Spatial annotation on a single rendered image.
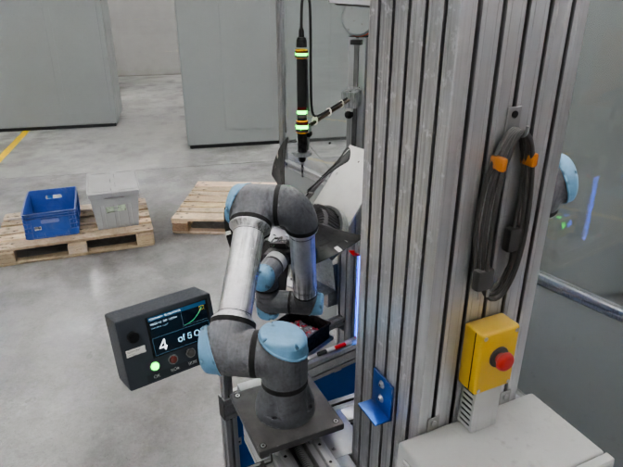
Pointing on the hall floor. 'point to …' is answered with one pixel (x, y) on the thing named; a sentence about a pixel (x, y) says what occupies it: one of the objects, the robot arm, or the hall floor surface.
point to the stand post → (347, 286)
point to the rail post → (230, 442)
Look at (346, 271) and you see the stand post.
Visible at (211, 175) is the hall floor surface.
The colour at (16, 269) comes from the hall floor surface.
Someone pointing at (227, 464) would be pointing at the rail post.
